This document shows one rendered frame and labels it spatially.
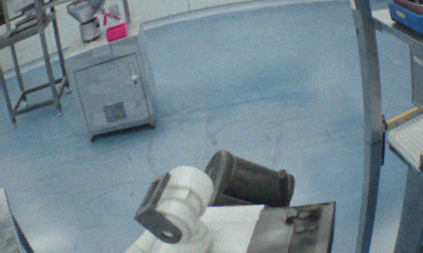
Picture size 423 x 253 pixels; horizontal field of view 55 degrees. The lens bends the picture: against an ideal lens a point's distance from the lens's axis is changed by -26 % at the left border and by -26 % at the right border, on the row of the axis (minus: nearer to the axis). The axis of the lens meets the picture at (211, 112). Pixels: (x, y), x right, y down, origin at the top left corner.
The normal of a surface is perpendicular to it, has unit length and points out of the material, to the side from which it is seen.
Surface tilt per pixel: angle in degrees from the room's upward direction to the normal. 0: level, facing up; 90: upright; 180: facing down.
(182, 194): 0
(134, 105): 89
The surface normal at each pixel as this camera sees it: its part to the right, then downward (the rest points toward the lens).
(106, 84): 0.10, 0.43
